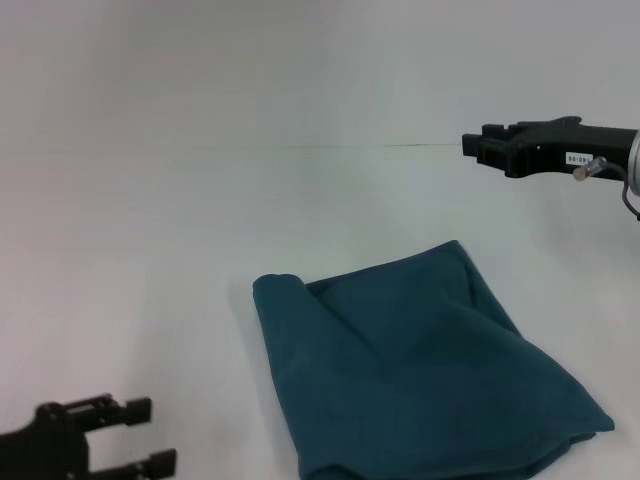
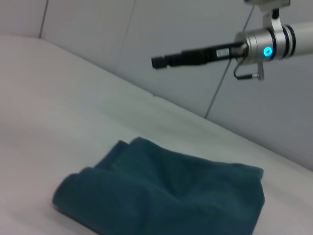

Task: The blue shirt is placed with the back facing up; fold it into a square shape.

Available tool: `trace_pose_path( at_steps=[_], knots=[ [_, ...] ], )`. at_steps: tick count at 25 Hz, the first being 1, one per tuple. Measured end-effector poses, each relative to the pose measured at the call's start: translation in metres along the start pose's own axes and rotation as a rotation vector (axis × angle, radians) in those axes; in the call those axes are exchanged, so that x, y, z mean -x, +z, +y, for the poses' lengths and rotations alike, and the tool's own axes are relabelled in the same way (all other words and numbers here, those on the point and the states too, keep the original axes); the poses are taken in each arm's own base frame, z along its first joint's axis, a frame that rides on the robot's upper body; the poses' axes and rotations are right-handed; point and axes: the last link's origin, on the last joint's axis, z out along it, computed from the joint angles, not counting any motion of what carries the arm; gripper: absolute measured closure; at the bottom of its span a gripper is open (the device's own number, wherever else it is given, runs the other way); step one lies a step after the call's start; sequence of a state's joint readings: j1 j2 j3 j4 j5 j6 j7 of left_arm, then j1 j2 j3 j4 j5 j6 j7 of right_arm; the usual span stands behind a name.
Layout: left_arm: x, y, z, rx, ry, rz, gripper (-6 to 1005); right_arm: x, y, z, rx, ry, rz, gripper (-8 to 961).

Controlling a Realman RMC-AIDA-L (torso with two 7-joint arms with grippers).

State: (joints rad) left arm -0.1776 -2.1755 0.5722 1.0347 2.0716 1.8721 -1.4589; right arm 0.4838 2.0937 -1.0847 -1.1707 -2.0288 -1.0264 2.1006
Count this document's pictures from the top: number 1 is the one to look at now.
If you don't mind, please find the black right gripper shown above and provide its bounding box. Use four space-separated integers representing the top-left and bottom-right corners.
461 116 640 180

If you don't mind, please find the right arm cable with plug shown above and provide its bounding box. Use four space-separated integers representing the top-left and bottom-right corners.
572 155 640 222

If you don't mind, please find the blue shirt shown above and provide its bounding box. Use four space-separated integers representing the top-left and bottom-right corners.
252 239 616 480

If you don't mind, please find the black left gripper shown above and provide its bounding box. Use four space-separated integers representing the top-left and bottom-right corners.
0 393 178 480

